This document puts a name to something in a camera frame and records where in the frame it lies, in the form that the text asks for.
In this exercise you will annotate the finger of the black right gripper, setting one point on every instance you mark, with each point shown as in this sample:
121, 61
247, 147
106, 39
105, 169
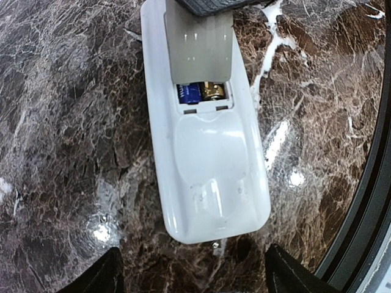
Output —
212, 7

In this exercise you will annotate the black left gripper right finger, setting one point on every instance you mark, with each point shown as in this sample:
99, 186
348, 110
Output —
286, 274

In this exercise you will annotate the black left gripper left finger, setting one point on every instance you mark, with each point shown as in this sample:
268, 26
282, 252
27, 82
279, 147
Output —
104, 275

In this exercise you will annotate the grey battery cover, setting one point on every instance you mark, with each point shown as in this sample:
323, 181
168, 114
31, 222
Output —
200, 48

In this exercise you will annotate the gold white AAA battery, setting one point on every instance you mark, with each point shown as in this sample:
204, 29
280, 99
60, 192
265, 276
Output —
212, 91

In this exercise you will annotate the purple blue AAA battery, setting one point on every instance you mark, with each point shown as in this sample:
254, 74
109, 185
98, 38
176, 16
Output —
189, 94

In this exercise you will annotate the white remote control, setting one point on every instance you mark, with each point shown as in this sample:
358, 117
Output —
209, 159

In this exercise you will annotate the black front frame rail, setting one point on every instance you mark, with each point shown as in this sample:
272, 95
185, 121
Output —
357, 245

